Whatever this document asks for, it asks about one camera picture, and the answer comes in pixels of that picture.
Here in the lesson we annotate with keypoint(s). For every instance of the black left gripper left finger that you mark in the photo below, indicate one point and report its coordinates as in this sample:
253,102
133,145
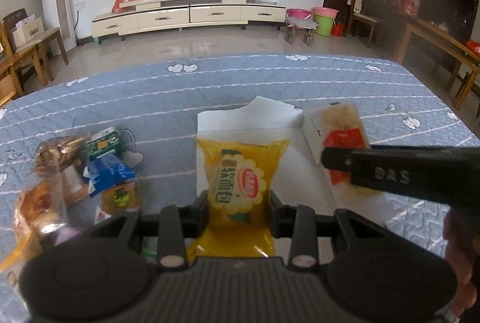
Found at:
188,220

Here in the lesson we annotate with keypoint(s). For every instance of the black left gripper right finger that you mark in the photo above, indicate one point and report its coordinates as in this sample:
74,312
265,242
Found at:
287,219

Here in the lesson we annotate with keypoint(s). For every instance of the yellow soft bread packet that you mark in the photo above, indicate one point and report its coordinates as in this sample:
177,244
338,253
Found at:
239,191

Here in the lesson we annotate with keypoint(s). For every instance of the red rice cracker packet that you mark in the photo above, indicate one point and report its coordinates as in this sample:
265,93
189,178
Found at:
341,127

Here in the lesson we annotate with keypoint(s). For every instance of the green biscuit packet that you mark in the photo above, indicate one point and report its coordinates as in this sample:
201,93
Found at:
104,142

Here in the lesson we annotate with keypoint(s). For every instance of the clear bag of brown pastries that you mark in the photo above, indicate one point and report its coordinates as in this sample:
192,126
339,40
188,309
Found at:
55,183

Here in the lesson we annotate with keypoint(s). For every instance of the right hand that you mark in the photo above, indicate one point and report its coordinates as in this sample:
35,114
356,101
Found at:
461,253

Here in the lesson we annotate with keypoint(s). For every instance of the small yellow-green snack packet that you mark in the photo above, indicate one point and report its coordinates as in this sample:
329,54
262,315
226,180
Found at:
119,198

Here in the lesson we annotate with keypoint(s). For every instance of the blue snack packet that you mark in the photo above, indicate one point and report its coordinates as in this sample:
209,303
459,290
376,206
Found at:
106,172

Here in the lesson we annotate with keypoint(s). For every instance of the blue quilted table cover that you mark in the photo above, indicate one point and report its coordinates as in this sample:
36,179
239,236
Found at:
103,280

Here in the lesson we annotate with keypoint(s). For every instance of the wooden dining table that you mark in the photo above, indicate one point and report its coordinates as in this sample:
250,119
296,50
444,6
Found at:
442,40

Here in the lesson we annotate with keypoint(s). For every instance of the wooden chair near shelf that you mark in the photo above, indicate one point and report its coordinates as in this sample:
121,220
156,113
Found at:
356,14

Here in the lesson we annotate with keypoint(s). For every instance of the small grey stool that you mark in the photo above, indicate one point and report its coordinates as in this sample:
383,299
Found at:
300,27

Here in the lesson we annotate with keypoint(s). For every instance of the green plastic bucket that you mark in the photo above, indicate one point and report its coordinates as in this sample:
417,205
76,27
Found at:
325,19

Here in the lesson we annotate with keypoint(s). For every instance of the pink plastic basin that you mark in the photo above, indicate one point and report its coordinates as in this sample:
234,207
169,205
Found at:
298,13

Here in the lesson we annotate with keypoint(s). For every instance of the light wooden chair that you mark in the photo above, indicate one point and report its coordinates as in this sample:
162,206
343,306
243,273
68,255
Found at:
11,88

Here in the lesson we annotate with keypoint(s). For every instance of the cream TV cabinet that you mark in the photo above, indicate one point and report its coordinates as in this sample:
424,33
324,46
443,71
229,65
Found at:
142,16

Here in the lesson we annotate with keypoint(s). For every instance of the wooden chair with paper bag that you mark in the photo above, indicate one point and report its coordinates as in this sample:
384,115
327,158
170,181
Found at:
40,43

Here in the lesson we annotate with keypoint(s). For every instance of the white paper bag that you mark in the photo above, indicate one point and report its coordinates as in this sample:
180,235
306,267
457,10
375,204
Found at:
27,29

